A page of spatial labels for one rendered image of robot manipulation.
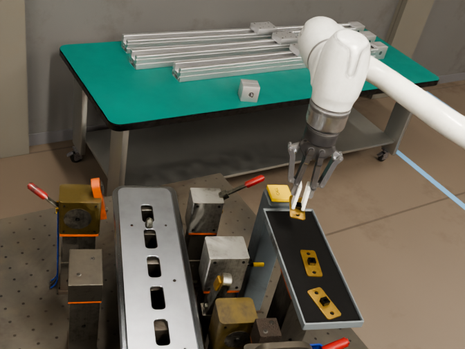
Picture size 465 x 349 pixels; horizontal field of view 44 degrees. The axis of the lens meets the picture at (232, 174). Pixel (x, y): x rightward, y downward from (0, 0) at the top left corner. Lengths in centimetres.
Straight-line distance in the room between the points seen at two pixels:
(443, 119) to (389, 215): 230
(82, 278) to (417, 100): 88
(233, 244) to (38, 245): 77
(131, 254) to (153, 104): 134
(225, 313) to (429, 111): 65
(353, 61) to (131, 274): 74
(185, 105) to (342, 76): 167
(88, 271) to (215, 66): 181
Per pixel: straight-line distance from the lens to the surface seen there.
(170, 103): 279
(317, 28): 133
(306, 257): 139
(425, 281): 332
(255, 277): 173
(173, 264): 152
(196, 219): 166
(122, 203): 168
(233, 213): 217
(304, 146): 131
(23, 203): 322
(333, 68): 119
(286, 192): 157
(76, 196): 160
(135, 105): 273
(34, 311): 180
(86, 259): 147
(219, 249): 142
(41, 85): 344
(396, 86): 140
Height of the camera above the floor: 208
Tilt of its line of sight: 36 degrees down
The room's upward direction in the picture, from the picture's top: 13 degrees clockwise
